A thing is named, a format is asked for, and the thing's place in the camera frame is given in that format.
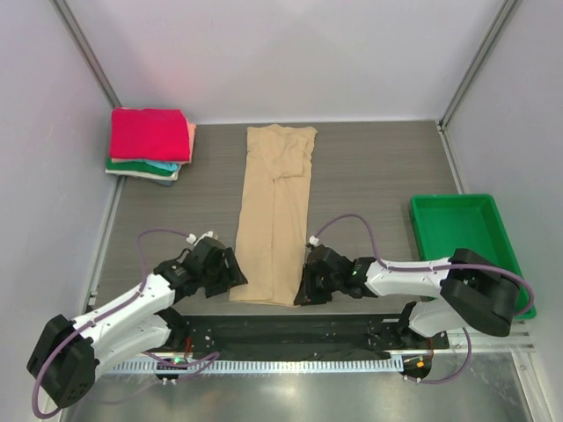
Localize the beige t-shirt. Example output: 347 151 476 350
230 124 317 307

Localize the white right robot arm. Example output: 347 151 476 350
294 244 531 348

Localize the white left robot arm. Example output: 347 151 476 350
26 233 247 418

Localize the folded grey-blue t-shirt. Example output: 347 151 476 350
149 179 174 187

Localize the folded light blue t-shirt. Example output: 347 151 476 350
144 160 179 172

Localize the folded green t-shirt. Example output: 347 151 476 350
106 159 175 177

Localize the folded salmon pink t-shirt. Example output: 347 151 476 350
179 120 197 165

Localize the folded magenta t-shirt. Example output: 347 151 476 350
109 107 191 162

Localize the green plastic bin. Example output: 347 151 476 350
409 193 537 321

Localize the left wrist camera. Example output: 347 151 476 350
186 230 218 245

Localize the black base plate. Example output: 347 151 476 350
181 314 450 359

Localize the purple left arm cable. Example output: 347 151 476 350
33 227 221 418

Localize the white slotted cable duct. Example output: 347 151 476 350
108 355 404 376

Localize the left aluminium frame post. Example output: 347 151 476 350
49 0 121 108

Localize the aluminium frame post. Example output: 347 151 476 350
437 0 522 133
49 0 121 108

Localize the right aluminium frame post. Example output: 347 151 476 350
437 0 522 133

